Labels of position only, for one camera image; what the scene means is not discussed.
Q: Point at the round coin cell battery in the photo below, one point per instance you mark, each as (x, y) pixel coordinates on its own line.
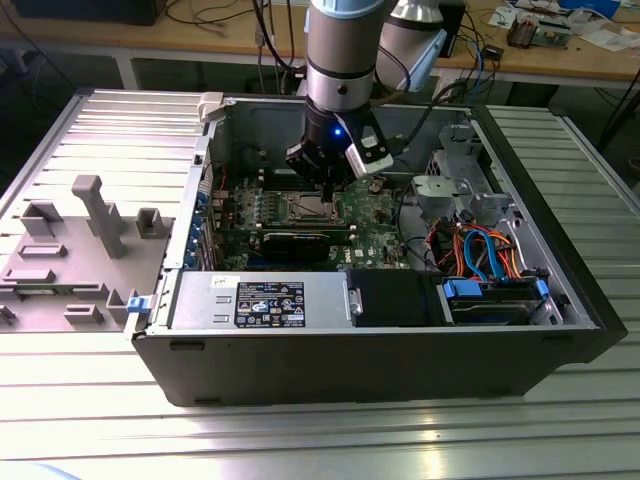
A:
(375, 186)

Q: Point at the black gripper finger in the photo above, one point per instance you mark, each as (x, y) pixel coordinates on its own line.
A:
(342, 182)
(300, 160)

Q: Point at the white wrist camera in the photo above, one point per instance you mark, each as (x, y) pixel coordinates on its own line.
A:
(370, 160)

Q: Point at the silver power supply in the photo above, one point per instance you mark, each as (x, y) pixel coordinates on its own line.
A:
(200, 300)

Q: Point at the small black adapter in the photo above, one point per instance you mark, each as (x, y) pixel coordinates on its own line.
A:
(492, 52)

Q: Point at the silver metal disk bay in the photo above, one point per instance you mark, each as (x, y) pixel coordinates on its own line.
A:
(440, 192)

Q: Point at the grey electronic device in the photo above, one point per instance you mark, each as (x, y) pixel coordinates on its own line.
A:
(552, 35)

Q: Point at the black PC case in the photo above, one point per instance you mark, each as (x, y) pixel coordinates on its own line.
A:
(350, 370)

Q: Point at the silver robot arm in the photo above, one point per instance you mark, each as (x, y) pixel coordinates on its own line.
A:
(340, 50)

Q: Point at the blue case latch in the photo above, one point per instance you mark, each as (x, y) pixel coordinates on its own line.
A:
(137, 305)

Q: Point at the black graphics card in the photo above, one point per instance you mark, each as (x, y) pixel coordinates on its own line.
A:
(295, 245)

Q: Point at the hard disk in blue carrier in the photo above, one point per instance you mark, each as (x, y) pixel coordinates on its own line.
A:
(462, 290)

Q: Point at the grey parts rack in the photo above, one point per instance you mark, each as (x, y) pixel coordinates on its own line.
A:
(75, 280)

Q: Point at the CPU socket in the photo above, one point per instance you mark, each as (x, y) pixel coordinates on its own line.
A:
(291, 220)

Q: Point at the white label card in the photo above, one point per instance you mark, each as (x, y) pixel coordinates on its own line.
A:
(444, 90)

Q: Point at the blue slot retention clip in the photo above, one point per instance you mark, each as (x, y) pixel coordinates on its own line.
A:
(199, 220)
(193, 245)
(190, 260)
(202, 198)

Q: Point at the white paper sheet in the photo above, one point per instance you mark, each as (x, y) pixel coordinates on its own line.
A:
(605, 40)

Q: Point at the metal heatsink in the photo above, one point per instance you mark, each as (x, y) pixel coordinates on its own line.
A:
(522, 32)

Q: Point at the wooden desk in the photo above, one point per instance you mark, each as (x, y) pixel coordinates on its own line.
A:
(150, 40)

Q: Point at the green motherboard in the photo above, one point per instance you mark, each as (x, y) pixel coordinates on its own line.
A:
(372, 240)

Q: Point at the black box on desk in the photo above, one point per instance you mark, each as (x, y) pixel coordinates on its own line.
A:
(75, 10)

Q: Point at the black plastic shroud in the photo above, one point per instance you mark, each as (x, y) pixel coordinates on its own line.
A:
(395, 300)

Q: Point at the small silver bracket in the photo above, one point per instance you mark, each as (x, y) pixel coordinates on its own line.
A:
(355, 300)

